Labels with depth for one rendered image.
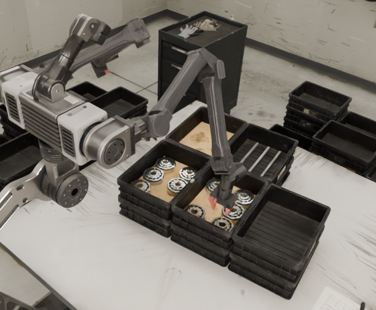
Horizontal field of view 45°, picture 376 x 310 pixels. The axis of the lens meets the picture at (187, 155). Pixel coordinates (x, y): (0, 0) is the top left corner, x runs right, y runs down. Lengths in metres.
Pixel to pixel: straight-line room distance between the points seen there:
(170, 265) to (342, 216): 0.93
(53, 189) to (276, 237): 0.97
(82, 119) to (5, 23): 3.47
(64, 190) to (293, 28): 4.08
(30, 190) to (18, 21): 3.29
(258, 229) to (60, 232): 0.91
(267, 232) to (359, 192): 0.74
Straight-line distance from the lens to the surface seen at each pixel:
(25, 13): 4.93
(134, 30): 1.81
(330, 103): 3.77
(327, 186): 2.58
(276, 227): 2.09
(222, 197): 1.85
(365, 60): 5.14
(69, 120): 1.42
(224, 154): 1.76
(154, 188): 2.19
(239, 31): 3.78
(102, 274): 2.03
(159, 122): 1.51
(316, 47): 5.30
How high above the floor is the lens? 2.31
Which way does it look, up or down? 38 degrees down
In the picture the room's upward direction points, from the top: 4 degrees clockwise
